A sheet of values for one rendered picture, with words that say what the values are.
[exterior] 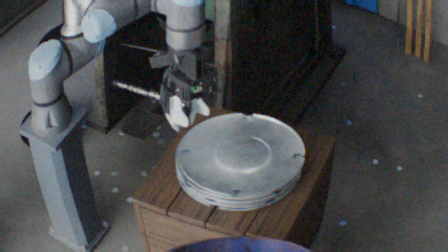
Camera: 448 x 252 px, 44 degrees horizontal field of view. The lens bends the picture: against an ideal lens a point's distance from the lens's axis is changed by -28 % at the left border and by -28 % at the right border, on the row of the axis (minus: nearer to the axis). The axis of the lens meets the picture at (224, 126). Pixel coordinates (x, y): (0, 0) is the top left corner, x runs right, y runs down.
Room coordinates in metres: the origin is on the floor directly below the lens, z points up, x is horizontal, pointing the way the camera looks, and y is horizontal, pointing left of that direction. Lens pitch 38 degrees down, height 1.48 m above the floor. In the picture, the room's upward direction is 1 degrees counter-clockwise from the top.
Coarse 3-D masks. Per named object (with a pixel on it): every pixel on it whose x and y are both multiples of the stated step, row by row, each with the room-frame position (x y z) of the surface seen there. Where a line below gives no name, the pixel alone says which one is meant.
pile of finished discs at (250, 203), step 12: (300, 156) 1.30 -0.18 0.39; (180, 168) 1.26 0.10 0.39; (180, 180) 1.25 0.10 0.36; (192, 192) 1.20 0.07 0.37; (204, 192) 1.18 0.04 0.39; (240, 192) 1.18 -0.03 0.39; (276, 192) 1.19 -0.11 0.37; (288, 192) 1.20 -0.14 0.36; (216, 204) 1.17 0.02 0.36; (228, 204) 1.16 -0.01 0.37; (240, 204) 1.16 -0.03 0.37; (252, 204) 1.17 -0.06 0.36; (264, 204) 1.17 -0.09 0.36
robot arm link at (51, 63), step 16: (48, 48) 1.39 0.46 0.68; (64, 48) 1.40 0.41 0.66; (32, 64) 1.33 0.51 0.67; (48, 64) 1.33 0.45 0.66; (64, 64) 1.37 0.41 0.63; (32, 80) 1.32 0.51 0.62; (48, 80) 1.32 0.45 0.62; (64, 80) 1.39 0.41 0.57; (32, 96) 1.34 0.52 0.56; (48, 96) 1.32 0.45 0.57
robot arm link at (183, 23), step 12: (168, 0) 1.17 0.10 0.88; (180, 0) 1.15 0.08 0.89; (192, 0) 1.15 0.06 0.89; (204, 0) 1.18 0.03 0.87; (168, 12) 1.17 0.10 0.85; (180, 12) 1.15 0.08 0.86; (192, 12) 1.16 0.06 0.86; (204, 12) 1.18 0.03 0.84; (168, 24) 1.17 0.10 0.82; (180, 24) 1.15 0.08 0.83; (192, 24) 1.16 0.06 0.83; (204, 24) 1.18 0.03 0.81
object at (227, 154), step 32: (192, 128) 1.39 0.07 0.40; (224, 128) 1.40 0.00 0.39; (256, 128) 1.40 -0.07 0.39; (288, 128) 1.39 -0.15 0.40; (192, 160) 1.28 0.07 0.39; (224, 160) 1.28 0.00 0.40; (256, 160) 1.27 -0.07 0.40; (288, 160) 1.28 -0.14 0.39; (224, 192) 1.17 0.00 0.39; (256, 192) 1.17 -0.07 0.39
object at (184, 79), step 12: (168, 48) 1.18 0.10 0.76; (204, 48) 1.16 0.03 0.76; (180, 60) 1.18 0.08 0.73; (192, 60) 1.15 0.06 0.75; (204, 60) 1.17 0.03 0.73; (168, 72) 1.18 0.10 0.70; (180, 72) 1.17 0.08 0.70; (192, 72) 1.15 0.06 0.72; (204, 72) 1.17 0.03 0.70; (216, 72) 1.17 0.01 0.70; (168, 84) 1.17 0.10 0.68; (180, 84) 1.15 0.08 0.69; (192, 84) 1.13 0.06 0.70; (204, 84) 1.16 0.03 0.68; (216, 84) 1.17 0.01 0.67; (180, 96) 1.16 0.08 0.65; (192, 96) 1.14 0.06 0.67; (204, 96) 1.16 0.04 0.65
